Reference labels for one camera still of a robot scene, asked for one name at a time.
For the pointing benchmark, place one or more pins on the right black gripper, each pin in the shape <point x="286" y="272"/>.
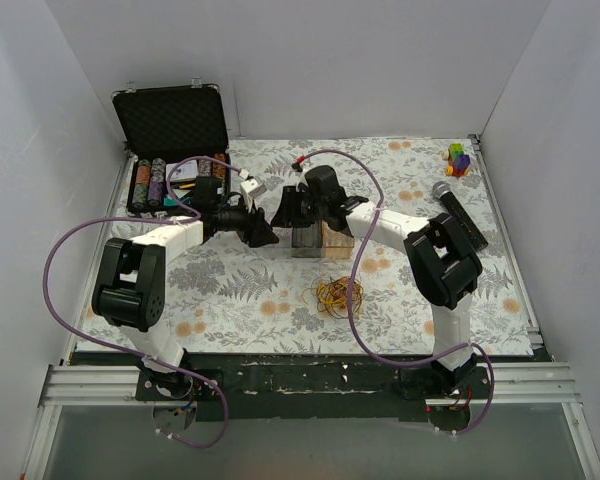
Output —
<point x="300" y="208"/>

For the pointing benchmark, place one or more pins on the colourful toy block train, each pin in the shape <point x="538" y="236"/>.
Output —
<point x="458" y="161"/>

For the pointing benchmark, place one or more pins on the clear plastic box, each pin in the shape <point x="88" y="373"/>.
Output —
<point x="284" y="234"/>

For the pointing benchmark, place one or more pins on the aluminium frame rail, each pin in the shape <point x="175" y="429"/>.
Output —
<point x="111" y="380"/>

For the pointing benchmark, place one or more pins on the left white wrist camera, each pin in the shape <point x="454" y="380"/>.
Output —
<point x="250" y="188"/>

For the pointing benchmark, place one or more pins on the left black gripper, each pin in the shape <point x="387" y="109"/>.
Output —
<point x="253" y="226"/>

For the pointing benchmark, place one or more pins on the smoky grey plastic box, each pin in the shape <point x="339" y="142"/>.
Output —
<point x="307" y="242"/>

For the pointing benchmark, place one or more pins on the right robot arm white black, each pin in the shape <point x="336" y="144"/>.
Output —
<point x="444" y="265"/>

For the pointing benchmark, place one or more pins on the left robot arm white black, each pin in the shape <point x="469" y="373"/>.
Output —
<point x="130" y="288"/>

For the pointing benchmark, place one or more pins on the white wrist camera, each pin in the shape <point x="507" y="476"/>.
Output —
<point x="250" y="188"/>
<point x="305" y="179"/>

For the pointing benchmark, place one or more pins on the black handheld microphone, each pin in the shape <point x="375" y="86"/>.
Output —
<point x="442" y="192"/>

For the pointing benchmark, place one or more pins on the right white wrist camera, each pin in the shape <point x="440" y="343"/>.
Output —
<point x="305" y="179"/>

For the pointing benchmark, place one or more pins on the white playing card deck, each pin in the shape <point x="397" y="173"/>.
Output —
<point x="187" y="172"/>

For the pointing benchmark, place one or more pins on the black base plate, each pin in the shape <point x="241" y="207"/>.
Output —
<point x="326" y="387"/>

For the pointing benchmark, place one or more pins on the amber plastic box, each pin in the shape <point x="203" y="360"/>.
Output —
<point x="336" y="245"/>

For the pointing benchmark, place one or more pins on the black poker chip case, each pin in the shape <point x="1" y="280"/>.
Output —
<point x="171" y="125"/>

